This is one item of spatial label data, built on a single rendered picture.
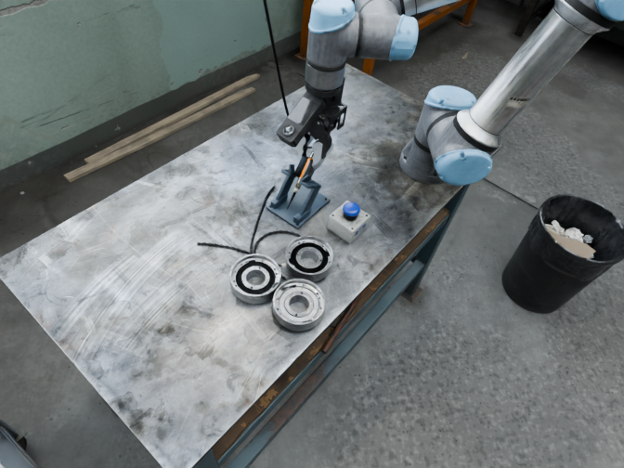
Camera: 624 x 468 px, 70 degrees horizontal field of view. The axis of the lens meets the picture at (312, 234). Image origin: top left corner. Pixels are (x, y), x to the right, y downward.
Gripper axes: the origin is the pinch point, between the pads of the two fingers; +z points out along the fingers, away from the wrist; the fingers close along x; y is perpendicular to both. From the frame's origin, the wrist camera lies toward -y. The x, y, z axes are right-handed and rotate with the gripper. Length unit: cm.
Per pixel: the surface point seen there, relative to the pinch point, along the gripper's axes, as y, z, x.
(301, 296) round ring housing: -23.5, 9.7, -17.9
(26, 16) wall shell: 11, 22, 147
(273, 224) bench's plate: -11.1, 12.1, 0.3
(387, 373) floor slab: 15, 92, -37
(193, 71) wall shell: 86, 76, 143
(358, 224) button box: -1.0, 7.6, -16.5
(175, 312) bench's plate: -41.7, 12.2, -0.4
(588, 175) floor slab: 189, 92, -65
